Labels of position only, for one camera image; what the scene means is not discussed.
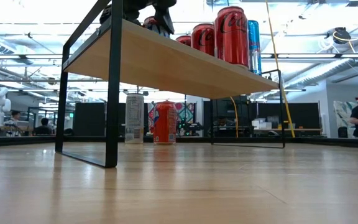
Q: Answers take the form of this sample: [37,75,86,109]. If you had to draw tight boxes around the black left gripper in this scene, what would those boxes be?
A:
[122,0,177,35]

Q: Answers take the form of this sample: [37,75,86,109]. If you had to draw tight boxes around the orange soda can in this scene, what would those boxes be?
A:
[142,15,171,39]
[152,100,178,146]

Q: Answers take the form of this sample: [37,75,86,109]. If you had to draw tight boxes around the red cola can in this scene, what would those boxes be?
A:
[175,34,194,47]
[191,22,216,57]
[213,6,250,68]

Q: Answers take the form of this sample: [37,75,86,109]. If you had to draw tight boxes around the blue silver energy drink can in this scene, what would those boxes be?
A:
[247,19,263,76]

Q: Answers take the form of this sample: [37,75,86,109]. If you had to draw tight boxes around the white slim can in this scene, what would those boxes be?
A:
[124,93,145,144]

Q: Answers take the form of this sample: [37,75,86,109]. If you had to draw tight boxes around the wooden shelf black metal legs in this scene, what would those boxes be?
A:
[54,0,286,169]

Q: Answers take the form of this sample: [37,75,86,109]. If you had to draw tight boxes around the colourful poster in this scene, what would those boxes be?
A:
[146,101,197,133]

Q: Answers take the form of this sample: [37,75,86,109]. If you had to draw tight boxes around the black equipment rack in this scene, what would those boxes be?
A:
[211,98,253,138]

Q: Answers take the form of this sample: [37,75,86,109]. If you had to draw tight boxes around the black partition panel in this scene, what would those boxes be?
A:
[72,102,107,137]
[256,102,322,130]

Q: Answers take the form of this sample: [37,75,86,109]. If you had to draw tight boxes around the white box stack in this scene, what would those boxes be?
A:
[252,117,280,131]

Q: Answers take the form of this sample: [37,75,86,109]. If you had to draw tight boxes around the black ceiling-hung device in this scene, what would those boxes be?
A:
[333,27,352,45]

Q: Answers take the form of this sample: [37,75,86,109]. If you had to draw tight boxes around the white teal patterned cloth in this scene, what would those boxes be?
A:
[333,100,358,138]

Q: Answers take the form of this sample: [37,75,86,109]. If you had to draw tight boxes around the black aluminium table frame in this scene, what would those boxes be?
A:
[0,135,358,149]

